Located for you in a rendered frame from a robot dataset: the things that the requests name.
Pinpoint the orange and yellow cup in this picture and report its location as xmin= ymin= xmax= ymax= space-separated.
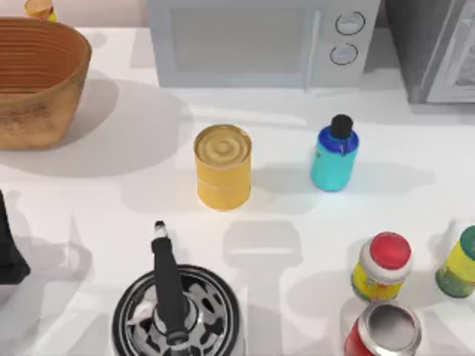
xmin=24 ymin=0 xmax=59 ymax=23

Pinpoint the cyan and blue bottle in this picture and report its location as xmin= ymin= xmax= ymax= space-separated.
xmin=309 ymin=114 xmax=360 ymax=193

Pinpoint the red-capped white and yellow bottle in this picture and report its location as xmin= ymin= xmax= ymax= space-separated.
xmin=350 ymin=231 xmax=413 ymax=303

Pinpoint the pale microwave oven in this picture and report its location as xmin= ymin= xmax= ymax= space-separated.
xmin=144 ymin=0 xmax=382 ymax=90

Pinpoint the green and yellow bottle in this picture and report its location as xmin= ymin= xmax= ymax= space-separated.
xmin=435 ymin=225 xmax=475 ymax=298

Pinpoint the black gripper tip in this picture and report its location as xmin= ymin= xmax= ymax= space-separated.
xmin=0 ymin=189 xmax=31 ymax=286

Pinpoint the brown woven basket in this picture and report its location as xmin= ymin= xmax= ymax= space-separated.
xmin=0 ymin=17 xmax=93 ymax=151

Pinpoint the red and silver can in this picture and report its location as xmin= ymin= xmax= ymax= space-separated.
xmin=343 ymin=300 xmax=423 ymax=356

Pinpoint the round microwave knob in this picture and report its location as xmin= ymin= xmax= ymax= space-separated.
xmin=329 ymin=42 xmax=359 ymax=66
xmin=335 ymin=11 xmax=367 ymax=36

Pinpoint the yellow can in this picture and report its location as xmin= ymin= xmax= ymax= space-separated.
xmin=194 ymin=124 xmax=252 ymax=212

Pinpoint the grey cabinet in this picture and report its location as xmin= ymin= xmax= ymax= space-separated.
xmin=384 ymin=0 xmax=475 ymax=105

